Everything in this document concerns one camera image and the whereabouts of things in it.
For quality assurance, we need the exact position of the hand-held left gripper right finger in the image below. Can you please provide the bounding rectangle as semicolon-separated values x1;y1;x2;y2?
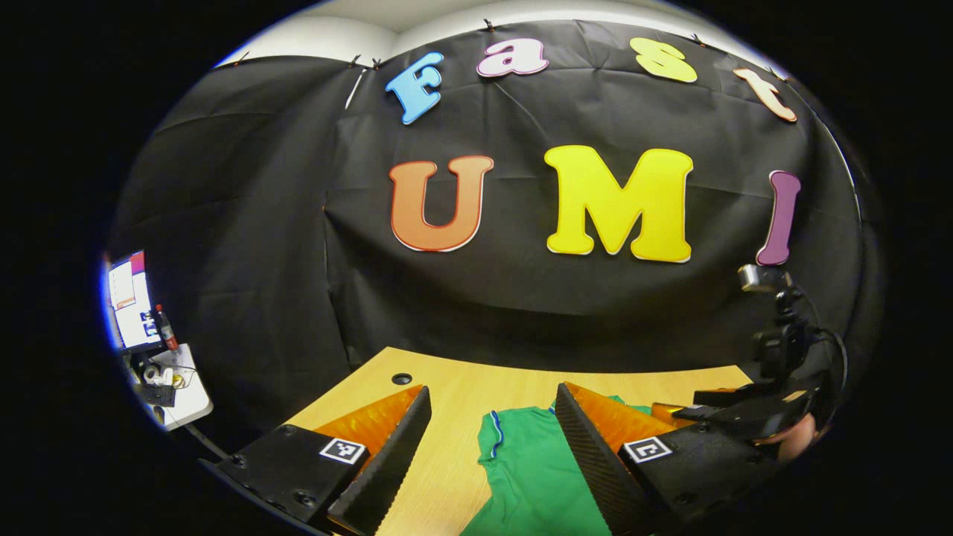
555;382;786;536

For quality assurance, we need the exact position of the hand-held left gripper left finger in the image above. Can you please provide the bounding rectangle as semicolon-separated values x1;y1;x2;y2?
200;384;433;536

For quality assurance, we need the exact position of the green T-shirt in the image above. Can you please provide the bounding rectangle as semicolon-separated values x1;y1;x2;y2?
460;395;656;536

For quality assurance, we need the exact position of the black backdrop cloth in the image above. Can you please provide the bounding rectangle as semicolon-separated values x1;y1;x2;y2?
108;19;883;447

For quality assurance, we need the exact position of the white side table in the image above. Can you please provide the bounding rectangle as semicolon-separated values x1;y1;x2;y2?
127;342;213;431

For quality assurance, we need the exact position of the red bottle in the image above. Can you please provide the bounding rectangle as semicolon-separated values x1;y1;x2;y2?
154;304;179;351

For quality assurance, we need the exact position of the computer monitor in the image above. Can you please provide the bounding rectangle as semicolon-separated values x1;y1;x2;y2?
104;251;166;352

